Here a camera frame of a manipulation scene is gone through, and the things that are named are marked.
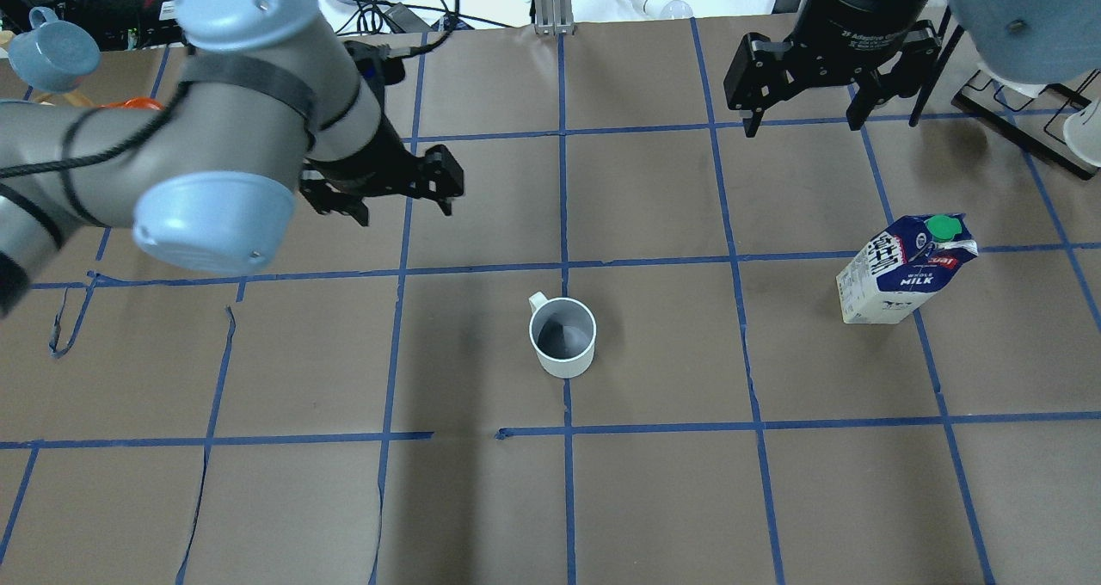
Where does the white mug on rack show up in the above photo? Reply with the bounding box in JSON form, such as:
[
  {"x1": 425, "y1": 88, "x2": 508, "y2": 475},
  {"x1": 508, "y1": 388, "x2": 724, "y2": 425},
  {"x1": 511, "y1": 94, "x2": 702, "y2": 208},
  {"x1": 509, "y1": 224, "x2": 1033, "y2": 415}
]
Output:
[{"x1": 1062, "y1": 102, "x2": 1100, "y2": 167}]

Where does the orange mug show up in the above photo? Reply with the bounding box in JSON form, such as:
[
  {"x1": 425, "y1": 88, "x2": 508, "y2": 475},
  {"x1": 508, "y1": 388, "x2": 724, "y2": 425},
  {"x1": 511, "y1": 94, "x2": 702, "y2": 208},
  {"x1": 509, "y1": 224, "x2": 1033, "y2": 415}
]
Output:
[{"x1": 115, "y1": 96, "x2": 166, "y2": 111}]

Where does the light bulb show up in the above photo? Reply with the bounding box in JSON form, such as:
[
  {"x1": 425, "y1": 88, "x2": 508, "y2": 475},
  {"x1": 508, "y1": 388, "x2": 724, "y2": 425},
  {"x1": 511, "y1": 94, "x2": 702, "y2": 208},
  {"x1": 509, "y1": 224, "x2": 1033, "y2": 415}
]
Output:
[{"x1": 625, "y1": 0, "x2": 695, "y2": 20}]

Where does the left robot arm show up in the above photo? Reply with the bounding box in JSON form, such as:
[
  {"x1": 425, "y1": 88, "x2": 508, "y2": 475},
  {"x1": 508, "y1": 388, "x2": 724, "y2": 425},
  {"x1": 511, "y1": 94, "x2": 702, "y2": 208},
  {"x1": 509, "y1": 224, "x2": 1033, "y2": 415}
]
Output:
[{"x1": 3, "y1": 0, "x2": 464, "y2": 315}]

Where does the milk carton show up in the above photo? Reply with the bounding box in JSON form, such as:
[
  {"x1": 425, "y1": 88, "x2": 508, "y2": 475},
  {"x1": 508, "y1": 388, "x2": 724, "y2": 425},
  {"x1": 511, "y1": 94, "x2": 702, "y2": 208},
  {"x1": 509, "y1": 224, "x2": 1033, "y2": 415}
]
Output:
[{"x1": 836, "y1": 212, "x2": 979, "y2": 323}]

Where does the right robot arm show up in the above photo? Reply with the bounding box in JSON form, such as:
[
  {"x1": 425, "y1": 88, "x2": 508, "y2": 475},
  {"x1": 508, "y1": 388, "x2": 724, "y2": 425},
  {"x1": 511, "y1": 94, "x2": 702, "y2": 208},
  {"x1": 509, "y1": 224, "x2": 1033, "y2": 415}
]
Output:
[{"x1": 723, "y1": 0, "x2": 1098, "y2": 137}]

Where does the blue mug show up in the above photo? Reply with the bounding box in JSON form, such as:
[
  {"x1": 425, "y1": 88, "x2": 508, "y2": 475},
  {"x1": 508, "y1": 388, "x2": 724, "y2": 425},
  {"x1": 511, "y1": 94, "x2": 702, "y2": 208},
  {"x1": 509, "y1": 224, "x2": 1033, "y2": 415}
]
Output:
[{"x1": 8, "y1": 6, "x2": 101, "y2": 94}]

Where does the aluminium frame post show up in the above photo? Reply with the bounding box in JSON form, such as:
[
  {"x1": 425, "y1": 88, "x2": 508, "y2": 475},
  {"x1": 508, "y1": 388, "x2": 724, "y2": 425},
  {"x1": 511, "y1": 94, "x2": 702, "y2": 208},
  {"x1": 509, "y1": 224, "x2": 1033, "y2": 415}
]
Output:
[{"x1": 528, "y1": 0, "x2": 575, "y2": 36}]

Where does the black cable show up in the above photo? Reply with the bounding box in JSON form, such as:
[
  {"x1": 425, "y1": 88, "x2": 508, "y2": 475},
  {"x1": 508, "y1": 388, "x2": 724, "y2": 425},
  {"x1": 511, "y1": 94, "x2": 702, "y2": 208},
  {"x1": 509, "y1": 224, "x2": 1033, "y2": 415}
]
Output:
[{"x1": 318, "y1": 0, "x2": 534, "y2": 52}]

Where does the white mug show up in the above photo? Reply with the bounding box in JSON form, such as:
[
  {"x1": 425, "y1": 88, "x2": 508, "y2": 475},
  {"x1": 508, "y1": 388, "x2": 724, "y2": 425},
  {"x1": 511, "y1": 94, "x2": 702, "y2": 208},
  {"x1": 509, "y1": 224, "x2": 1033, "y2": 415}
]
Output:
[
  {"x1": 1062, "y1": 102, "x2": 1100, "y2": 167},
  {"x1": 527, "y1": 292, "x2": 598, "y2": 380}
]

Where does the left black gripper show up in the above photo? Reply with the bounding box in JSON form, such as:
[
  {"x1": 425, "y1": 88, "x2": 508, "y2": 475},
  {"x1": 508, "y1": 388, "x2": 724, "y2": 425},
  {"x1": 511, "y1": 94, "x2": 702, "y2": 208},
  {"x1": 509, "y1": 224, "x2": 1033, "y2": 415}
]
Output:
[{"x1": 299, "y1": 137, "x2": 465, "y2": 227}]

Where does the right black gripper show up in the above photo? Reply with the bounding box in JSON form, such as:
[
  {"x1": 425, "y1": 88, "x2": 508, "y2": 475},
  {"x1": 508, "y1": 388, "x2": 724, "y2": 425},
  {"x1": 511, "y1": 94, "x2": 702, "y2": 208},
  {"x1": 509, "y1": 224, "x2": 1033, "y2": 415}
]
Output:
[{"x1": 723, "y1": 0, "x2": 941, "y2": 137}]

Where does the black box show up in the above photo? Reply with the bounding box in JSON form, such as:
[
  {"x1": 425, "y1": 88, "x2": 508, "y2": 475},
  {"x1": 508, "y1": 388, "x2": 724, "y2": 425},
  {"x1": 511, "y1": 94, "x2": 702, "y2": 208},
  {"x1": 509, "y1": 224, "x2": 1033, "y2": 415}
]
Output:
[{"x1": 74, "y1": 0, "x2": 184, "y2": 51}]

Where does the wooden mug tree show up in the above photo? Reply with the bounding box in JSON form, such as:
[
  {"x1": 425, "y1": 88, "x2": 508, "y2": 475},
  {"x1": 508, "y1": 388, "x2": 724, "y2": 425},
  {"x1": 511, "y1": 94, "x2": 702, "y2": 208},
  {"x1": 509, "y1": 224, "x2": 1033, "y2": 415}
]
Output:
[{"x1": 30, "y1": 89, "x2": 95, "y2": 108}]

